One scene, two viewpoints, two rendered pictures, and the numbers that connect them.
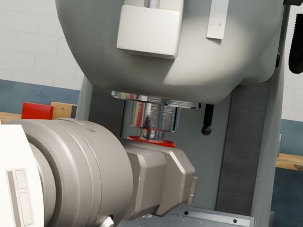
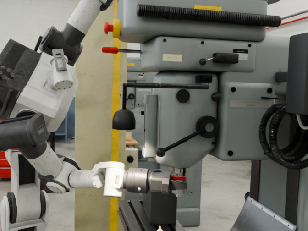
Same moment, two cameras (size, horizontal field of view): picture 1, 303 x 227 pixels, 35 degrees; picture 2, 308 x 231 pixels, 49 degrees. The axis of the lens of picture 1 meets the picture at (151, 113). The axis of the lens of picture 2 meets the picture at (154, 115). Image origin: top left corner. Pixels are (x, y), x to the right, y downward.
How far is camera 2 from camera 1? 110 cm
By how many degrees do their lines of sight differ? 70
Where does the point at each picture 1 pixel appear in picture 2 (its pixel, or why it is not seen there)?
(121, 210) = (143, 187)
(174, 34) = (144, 153)
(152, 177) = (155, 183)
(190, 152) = (277, 188)
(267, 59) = (220, 153)
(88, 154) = (133, 174)
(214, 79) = (162, 162)
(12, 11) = not seen: outside the picture
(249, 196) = (294, 214)
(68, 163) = (127, 175)
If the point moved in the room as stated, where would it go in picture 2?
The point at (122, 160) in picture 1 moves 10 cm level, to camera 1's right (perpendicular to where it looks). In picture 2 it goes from (143, 177) to (153, 185)
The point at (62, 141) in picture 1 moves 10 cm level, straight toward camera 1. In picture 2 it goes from (128, 172) to (101, 175)
